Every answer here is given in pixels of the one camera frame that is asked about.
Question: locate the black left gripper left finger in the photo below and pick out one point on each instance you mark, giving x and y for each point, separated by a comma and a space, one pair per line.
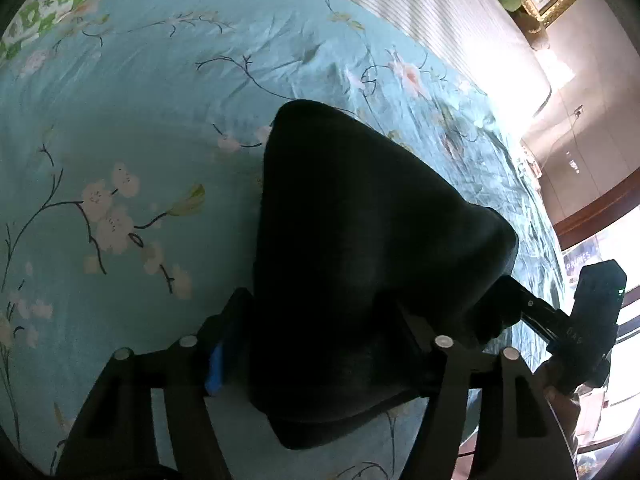
145, 416

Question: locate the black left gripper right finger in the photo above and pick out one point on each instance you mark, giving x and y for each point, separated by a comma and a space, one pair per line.
518, 435

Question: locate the black pants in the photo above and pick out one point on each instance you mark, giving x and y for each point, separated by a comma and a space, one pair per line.
363, 255

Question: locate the right hand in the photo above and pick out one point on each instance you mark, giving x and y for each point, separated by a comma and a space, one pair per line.
566, 408

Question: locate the dark wooden furniture edge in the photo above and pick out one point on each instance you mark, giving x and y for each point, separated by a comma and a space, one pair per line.
601, 213

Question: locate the light blue floral bedsheet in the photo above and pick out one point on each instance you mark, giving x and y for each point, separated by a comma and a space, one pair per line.
132, 139

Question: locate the white striped pillow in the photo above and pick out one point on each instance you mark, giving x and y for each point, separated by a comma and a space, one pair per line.
481, 41

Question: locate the green checkered pillow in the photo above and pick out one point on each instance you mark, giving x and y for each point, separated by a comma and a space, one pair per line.
31, 20

